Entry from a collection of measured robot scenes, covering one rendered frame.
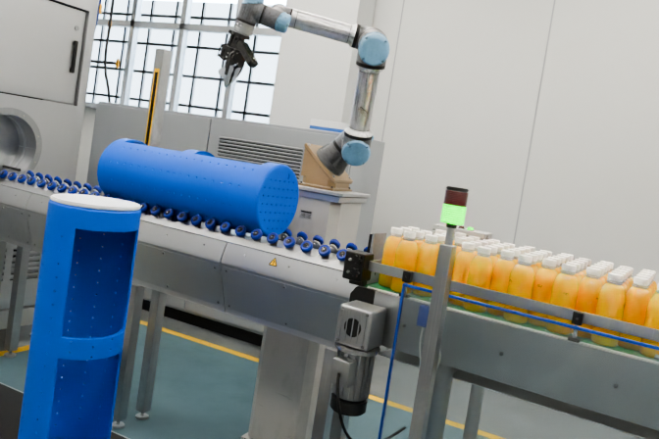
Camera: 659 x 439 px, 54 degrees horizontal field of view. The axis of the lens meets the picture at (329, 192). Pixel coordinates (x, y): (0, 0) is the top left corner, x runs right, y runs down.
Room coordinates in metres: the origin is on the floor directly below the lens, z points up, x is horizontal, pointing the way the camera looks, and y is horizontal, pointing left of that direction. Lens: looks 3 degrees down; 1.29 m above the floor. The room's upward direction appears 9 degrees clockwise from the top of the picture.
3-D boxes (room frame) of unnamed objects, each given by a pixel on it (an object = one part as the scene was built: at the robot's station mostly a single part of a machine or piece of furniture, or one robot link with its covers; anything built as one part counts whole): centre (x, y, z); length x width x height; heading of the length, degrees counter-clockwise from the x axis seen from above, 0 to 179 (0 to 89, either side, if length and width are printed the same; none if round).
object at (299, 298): (2.79, 0.72, 0.79); 2.17 x 0.29 x 0.34; 60
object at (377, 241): (2.27, -0.19, 0.99); 0.10 x 0.02 x 0.12; 150
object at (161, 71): (3.30, 0.94, 0.85); 0.06 x 0.06 x 1.70; 60
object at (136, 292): (2.73, 0.75, 0.31); 0.06 x 0.06 x 0.63; 60
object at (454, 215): (1.77, -0.34, 1.18); 0.06 x 0.06 x 0.05
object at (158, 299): (2.85, 0.68, 0.31); 0.06 x 0.06 x 0.63; 60
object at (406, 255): (2.05, -0.27, 0.99); 0.07 x 0.07 x 0.18
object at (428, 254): (2.05, -0.34, 0.99); 0.07 x 0.07 x 0.18
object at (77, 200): (2.08, 0.74, 1.03); 0.28 x 0.28 x 0.01
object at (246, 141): (4.63, 0.76, 0.72); 2.15 x 0.54 x 1.45; 64
